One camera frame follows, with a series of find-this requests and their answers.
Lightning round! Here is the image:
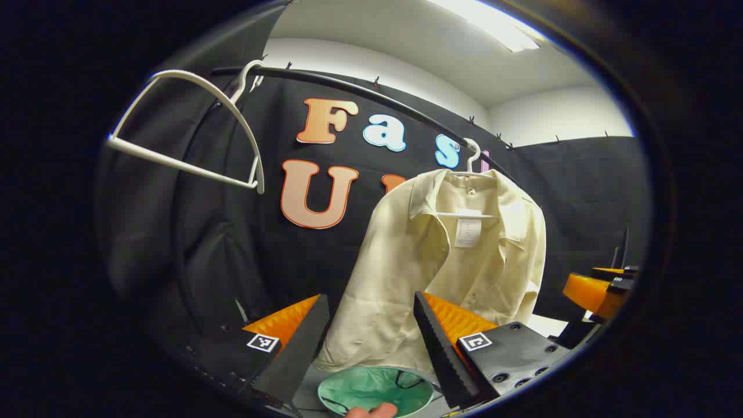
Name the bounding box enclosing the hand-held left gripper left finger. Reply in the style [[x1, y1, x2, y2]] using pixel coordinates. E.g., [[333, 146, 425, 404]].
[[172, 293, 331, 409]]

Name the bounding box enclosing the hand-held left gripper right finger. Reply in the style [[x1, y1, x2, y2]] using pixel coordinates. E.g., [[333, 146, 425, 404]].
[[413, 291, 572, 410]]

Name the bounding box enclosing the green laundry hamper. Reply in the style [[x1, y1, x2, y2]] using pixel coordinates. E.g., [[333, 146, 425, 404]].
[[316, 366, 435, 418]]

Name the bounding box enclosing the cream button shirt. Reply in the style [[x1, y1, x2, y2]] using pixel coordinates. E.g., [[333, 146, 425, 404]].
[[313, 168, 547, 375]]

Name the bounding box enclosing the white shirt clothes hanger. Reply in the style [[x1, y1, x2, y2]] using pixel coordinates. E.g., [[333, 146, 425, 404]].
[[435, 138, 500, 220]]

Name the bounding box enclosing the white bare clothes hanger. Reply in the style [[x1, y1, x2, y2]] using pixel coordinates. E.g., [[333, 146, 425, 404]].
[[106, 60, 266, 195]]

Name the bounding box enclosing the black clothes rack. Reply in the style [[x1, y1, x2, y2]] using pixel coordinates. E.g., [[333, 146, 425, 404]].
[[171, 65, 520, 337]]

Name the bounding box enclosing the white paper sheet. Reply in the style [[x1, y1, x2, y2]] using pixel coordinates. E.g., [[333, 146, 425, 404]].
[[534, 315, 584, 338]]

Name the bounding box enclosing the dark computer monitor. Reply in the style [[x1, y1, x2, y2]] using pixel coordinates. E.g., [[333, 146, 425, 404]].
[[612, 224, 631, 271]]

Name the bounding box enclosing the ceiling light panel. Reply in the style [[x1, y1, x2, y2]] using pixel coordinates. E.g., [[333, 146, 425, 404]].
[[427, 0, 549, 54]]

